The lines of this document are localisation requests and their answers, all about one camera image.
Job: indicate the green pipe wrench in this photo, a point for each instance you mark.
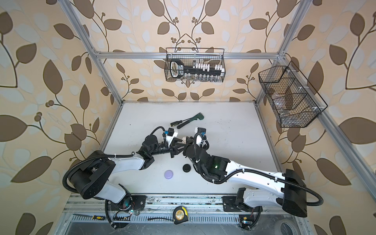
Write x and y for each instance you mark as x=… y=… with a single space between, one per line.
x=198 y=116

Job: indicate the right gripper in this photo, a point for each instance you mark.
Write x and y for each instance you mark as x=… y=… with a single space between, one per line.
x=189 y=146

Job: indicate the small yellow-handled screwdriver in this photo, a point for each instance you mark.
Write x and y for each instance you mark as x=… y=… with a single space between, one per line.
x=92 y=217

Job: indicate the black socket tool set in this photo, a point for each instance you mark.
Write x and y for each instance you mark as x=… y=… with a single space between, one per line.
x=179 y=69

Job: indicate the black yellow screwdriver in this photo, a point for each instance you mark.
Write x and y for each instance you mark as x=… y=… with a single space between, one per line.
x=179 y=122

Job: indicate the wire basket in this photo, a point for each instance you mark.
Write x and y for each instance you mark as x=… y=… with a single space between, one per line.
x=210 y=56
x=293 y=102

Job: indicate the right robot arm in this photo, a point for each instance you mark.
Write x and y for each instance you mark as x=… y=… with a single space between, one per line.
x=283 y=189

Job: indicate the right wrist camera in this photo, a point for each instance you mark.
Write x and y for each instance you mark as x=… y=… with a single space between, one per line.
x=201 y=139

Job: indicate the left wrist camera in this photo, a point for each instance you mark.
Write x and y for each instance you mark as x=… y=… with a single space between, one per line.
x=171 y=133

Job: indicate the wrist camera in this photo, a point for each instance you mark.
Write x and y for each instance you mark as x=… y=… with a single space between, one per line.
x=171 y=133
x=201 y=139

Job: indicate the right wire basket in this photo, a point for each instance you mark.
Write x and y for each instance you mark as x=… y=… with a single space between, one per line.
x=293 y=102

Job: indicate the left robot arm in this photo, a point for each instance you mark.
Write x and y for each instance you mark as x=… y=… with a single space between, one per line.
x=93 y=177

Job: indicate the back wire basket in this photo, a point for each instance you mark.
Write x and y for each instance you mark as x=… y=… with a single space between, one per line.
x=210 y=56

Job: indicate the yellow black tape measure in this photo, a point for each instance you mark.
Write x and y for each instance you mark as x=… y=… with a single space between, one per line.
x=180 y=215

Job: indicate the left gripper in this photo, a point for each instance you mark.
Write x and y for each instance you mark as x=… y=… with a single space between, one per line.
x=173 y=148

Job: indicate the grey tape roll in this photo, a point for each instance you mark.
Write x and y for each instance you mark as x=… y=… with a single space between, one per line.
x=286 y=227

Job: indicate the purple round charging case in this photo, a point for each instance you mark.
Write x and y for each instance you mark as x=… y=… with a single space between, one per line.
x=168 y=174

